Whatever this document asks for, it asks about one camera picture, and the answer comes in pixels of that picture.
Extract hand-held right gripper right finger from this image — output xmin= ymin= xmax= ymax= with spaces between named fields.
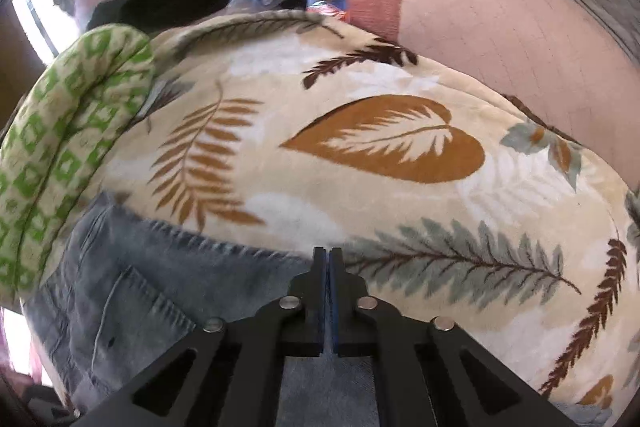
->
xmin=327 ymin=247 xmax=568 ymax=427

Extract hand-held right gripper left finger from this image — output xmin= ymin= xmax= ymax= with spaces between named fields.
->
xmin=85 ymin=246 xmax=328 ymax=427

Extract blue denim pants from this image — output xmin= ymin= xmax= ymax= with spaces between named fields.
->
xmin=22 ymin=191 xmax=382 ymax=427

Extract leaf print fleece blanket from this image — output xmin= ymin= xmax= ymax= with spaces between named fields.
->
xmin=92 ymin=10 xmax=640 ymax=425

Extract green patterned cloth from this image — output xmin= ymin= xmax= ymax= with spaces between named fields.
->
xmin=0 ymin=24 xmax=156 ymax=308

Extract pink bed sheet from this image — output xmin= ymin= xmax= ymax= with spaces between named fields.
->
xmin=345 ymin=0 xmax=640 ymax=180

